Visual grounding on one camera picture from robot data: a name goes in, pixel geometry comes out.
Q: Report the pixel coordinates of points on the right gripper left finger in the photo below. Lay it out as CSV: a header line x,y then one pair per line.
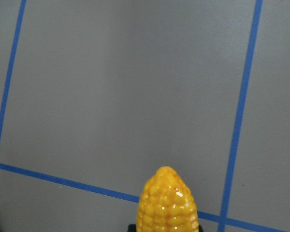
x,y
131,228

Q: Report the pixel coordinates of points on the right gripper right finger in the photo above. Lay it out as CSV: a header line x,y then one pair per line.
x,y
201,228

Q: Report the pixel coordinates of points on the yellow plastic corn cob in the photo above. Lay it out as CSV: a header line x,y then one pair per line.
x,y
166,204

